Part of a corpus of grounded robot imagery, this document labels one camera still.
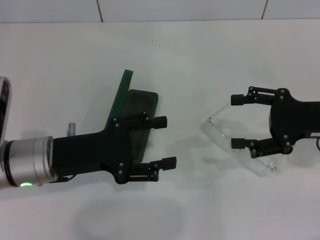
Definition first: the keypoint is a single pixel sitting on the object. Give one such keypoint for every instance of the green glasses case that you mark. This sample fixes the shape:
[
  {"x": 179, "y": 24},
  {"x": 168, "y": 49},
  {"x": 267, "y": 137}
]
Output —
[{"x": 120, "y": 97}]

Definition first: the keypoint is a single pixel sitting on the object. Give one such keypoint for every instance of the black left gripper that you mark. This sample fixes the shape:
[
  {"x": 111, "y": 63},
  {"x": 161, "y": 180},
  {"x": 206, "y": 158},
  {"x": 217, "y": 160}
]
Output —
[{"x": 87, "y": 152}]

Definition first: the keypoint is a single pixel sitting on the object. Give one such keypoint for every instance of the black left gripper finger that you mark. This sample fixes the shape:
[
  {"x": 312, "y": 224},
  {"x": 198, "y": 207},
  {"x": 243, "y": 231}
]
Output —
[{"x": 168, "y": 162}]

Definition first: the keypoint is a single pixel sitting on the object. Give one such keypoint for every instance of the clear white glasses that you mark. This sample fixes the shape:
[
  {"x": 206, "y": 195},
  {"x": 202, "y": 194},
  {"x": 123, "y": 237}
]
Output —
[{"x": 220, "y": 135}]

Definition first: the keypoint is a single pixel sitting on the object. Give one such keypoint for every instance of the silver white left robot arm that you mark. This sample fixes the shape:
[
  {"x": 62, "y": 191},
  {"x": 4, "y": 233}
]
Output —
[{"x": 27, "y": 160}]

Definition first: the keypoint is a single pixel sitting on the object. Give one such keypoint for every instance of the small silver connector stub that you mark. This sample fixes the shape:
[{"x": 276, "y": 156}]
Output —
[{"x": 72, "y": 128}]

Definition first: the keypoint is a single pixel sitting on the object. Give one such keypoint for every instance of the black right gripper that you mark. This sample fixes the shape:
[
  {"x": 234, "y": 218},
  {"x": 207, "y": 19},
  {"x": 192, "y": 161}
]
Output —
[{"x": 295, "y": 120}]

